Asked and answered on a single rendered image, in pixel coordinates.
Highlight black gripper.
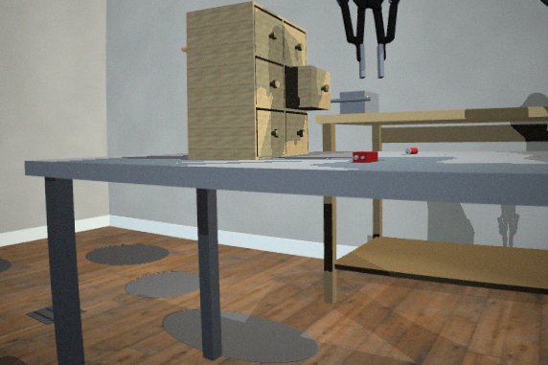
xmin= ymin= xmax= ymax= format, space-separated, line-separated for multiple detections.
xmin=336 ymin=0 xmax=400 ymax=79

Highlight small wooden chest of drawers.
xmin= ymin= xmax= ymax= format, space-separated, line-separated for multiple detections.
xmin=187 ymin=1 xmax=308 ymax=160

